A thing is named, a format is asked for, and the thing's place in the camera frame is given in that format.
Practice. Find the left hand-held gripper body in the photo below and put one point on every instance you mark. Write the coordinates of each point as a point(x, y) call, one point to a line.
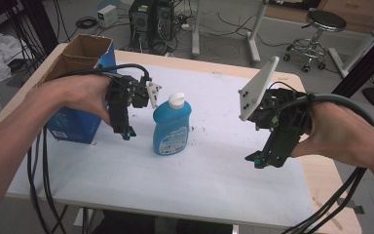
point(120, 94)

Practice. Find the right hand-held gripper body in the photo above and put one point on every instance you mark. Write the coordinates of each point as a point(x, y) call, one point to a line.
point(284, 113)

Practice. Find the blue bottle with white cap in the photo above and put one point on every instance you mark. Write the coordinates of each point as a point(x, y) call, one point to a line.
point(172, 126)

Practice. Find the blue cardboard box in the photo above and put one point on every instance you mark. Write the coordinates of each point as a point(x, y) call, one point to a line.
point(78, 125)

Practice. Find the person's left hand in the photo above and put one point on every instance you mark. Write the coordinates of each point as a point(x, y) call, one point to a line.
point(74, 92)

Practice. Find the person's right hand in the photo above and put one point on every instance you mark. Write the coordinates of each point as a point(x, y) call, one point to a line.
point(337, 136)

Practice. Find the white table mat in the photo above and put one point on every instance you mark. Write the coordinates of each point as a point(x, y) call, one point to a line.
point(191, 182)

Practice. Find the black computer tower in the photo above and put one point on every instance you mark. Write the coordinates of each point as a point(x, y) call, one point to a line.
point(142, 22)

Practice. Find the white metal table leg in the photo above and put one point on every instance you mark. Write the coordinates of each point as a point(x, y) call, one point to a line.
point(254, 39)
point(363, 45)
point(195, 29)

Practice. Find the white power supply unit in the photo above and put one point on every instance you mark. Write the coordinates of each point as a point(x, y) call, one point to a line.
point(107, 14)

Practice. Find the round black chrome stool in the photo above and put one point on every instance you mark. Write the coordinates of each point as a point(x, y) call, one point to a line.
point(324, 20)

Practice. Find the black metal post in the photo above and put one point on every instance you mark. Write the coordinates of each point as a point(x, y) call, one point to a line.
point(40, 22)
point(366, 65)

